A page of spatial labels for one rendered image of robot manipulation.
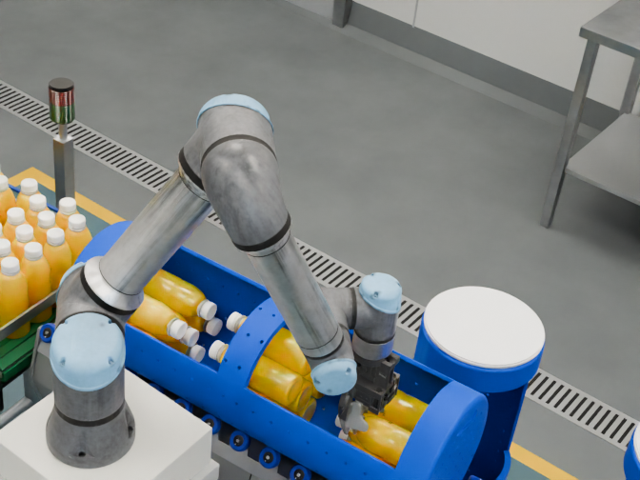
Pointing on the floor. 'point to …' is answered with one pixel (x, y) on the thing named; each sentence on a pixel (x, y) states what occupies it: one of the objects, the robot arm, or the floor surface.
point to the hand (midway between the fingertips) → (350, 420)
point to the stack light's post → (64, 169)
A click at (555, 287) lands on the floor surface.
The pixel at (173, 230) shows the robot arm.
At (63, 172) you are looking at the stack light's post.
